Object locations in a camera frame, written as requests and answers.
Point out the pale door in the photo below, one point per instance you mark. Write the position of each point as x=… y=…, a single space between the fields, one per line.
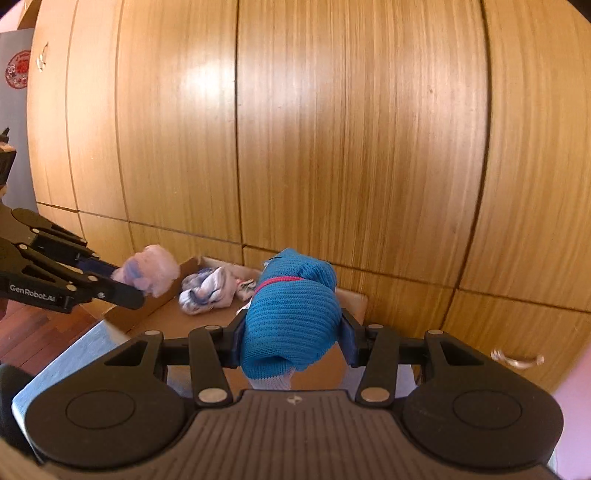
x=18 y=138

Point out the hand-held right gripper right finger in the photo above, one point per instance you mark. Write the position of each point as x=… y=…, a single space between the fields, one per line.
x=349 y=344

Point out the patterned white sock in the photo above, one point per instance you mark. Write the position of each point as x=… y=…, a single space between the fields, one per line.
x=244 y=286

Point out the shallow cardboard box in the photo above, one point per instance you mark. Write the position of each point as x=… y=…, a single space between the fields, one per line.
x=171 y=318

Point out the white blue tie-dye sock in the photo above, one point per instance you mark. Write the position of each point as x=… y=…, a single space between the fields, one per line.
x=205 y=290

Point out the pink fluffy sock with eyes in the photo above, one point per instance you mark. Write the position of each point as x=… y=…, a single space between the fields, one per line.
x=154 y=270

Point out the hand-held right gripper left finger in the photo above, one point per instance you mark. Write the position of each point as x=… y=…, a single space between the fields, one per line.
x=235 y=344

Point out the wooden wardrobe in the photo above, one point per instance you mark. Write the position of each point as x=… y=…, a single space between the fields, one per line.
x=369 y=138

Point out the blue towel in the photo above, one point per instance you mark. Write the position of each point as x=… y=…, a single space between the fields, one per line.
x=74 y=360

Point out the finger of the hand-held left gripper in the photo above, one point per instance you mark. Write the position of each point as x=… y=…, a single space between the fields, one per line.
x=97 y=266
x=120 y=295

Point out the red round decoration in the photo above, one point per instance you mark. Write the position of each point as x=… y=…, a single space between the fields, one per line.
x=18 y=70

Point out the blue knitted sock roll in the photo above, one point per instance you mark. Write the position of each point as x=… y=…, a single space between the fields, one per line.
x=286 y=314

